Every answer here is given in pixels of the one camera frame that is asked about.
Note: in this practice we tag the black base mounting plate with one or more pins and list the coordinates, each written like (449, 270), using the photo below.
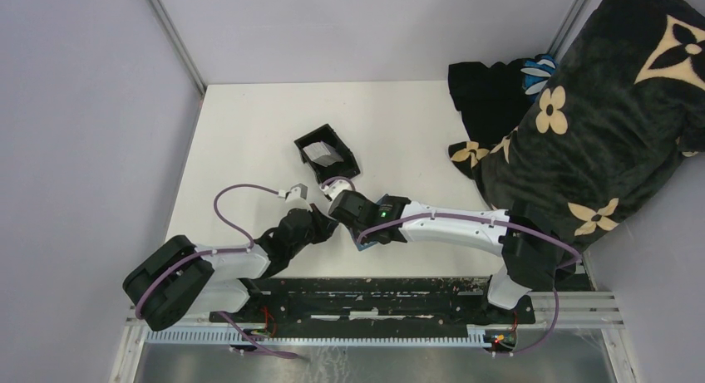
(376, 308)

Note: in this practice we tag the black plastic card bin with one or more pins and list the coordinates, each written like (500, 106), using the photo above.
(349, 168)

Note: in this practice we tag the black cloth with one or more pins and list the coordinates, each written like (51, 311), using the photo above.
(491, 99)

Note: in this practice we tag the stack of silver cards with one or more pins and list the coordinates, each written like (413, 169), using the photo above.
(322, 154)

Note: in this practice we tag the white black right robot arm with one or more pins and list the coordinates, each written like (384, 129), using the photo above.
(529, 247)

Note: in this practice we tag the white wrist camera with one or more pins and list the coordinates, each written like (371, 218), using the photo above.
(296, 196)
(334, 187)

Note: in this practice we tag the blue leather card holder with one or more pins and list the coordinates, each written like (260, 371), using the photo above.
(361, 246)

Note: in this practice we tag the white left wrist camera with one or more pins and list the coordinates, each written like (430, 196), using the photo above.
(296, 196)

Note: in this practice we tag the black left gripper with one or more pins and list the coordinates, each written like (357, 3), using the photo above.
(326, 225)

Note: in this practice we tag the aluminium frame rail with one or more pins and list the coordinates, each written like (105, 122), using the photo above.
(577, 310)

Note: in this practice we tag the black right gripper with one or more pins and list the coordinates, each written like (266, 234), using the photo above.
(361, 198)

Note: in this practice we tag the black floral fleece blanket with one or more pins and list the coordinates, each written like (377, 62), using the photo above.
(623, 109)

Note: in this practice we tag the blue white patterned cloth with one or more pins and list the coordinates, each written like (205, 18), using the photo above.
(536, 72)

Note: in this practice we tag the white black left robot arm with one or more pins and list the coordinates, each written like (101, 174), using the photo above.
(181, 278)

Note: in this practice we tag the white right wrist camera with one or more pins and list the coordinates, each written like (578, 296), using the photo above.
(334, 187)

